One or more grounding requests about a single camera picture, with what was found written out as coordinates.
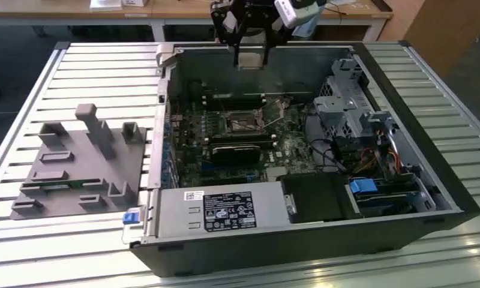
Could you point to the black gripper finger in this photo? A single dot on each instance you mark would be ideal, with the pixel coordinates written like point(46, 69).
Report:
point(272, 36)
point(217, 24)

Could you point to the silver square CPU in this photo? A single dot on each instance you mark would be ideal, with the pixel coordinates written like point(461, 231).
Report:
point(249, 61)

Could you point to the black plastic drive cover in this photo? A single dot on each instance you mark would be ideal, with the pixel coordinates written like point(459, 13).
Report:
point(316, 198)

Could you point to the white box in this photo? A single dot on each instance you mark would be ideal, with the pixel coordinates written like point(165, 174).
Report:
point(104, 5)
point(134, 3)

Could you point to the silver disk bay cage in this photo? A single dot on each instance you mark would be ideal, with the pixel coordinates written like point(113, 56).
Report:
point(336, 111)

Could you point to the green motherboard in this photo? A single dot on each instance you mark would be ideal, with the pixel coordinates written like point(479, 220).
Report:
point(292, 144)

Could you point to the wooden desk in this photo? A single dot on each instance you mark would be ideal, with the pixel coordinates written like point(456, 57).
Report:
point(64, 13)

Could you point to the black graphics card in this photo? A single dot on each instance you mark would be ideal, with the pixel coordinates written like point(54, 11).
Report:
point(233, 156)

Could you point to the wooden cabinet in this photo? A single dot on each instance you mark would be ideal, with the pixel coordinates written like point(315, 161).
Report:
point(444, 30)

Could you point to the hard disk in blue carrier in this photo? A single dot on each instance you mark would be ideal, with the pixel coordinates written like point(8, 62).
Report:
point(364, 186)

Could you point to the grey parts rack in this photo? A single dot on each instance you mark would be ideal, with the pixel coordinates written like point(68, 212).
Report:
point(80, 168)

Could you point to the grey power supply unit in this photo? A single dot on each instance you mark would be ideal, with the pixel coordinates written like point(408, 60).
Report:
point(176, 210)

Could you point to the blue plastic latch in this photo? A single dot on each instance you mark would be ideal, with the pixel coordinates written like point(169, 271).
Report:
point(130, 218)

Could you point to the black open PC case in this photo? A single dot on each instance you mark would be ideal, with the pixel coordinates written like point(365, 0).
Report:
point(264, 255)

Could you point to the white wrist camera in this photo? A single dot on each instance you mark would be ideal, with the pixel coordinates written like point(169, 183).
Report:
point(285, 13)

